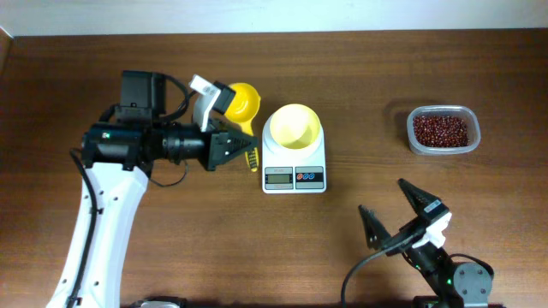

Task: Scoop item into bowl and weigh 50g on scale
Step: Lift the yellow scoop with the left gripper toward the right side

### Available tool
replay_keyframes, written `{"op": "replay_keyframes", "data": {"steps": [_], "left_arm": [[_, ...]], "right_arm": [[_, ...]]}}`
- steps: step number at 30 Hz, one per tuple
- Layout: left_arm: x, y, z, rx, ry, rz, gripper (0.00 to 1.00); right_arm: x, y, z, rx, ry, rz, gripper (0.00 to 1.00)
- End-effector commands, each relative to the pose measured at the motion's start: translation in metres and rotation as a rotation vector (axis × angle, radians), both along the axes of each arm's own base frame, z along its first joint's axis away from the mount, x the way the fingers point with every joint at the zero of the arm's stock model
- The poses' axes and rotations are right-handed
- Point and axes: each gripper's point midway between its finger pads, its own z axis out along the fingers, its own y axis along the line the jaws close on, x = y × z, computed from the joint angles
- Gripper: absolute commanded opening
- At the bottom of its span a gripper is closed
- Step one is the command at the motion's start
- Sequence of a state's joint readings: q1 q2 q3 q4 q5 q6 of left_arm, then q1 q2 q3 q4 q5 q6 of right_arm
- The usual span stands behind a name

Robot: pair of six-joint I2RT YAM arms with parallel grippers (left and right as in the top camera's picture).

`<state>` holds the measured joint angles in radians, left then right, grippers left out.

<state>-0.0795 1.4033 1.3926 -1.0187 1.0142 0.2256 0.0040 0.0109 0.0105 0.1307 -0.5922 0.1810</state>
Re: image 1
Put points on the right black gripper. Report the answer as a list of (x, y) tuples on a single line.
[(408, 235)]

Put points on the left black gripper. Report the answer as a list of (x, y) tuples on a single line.
[(213, 150)]

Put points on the yellow plastic measuring scoop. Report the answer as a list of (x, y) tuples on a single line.
[(244, 106)]

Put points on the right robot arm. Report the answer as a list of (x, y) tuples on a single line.
[(457, 280)]

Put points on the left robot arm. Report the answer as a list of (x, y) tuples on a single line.
[(157, 118)]

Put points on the pale yellow plastic bowl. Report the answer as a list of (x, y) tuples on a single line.
[(295, 127)]

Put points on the white digital kitchen scale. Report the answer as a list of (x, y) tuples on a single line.
[(293, 171)]

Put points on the clear plastic food container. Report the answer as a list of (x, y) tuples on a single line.
[(444, 110)]

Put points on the red adzuki beans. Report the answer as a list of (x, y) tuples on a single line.
[(440, 131)]

